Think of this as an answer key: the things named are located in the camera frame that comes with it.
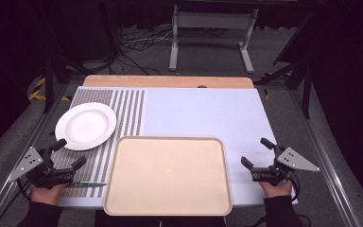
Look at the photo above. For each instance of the white metal stand frame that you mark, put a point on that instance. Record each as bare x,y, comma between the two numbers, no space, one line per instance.
212,22

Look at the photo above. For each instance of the yellow black floor tape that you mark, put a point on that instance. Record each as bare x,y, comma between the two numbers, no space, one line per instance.
38,91

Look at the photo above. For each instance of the silver table knife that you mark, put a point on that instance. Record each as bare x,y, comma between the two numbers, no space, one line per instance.
91,183

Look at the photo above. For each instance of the person's dark torso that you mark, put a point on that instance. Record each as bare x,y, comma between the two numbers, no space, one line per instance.
160,221

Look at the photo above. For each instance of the person's right hand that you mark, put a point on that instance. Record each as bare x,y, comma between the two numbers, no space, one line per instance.
276,189

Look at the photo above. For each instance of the person's left hand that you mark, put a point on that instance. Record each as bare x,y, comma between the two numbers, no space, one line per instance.
48,194

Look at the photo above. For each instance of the white round plate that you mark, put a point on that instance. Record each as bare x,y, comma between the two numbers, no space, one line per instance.
85,126

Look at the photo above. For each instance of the striped grey placemat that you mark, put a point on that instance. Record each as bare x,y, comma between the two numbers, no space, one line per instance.
126,110

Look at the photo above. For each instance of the black metal stand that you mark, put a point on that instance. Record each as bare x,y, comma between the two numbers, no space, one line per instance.
52,72
299,63

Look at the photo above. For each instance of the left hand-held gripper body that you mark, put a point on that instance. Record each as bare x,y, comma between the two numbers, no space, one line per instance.
39,171

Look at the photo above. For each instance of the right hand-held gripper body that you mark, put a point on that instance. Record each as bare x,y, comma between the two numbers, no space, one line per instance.
280,168

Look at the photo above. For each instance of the white table cover sheet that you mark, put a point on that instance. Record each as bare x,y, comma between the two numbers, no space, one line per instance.
201,113

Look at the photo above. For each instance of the beige plastic tray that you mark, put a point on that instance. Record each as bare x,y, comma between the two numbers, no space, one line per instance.
168,176

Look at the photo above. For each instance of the aluminium frame rail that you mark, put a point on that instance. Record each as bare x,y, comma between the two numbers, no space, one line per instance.
324,157
19,157

